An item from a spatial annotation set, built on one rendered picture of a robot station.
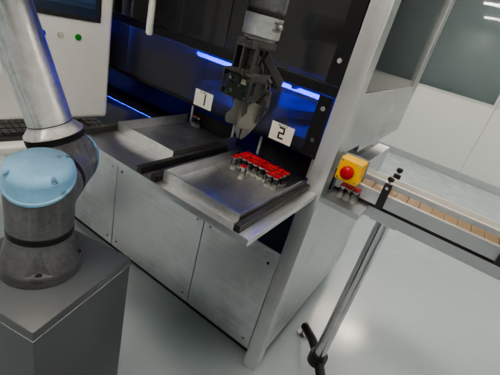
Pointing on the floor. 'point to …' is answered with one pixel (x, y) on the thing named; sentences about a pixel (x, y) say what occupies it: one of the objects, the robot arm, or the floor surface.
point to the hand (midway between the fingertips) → (242, 132)
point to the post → (324, 167)
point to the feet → (312, 349)
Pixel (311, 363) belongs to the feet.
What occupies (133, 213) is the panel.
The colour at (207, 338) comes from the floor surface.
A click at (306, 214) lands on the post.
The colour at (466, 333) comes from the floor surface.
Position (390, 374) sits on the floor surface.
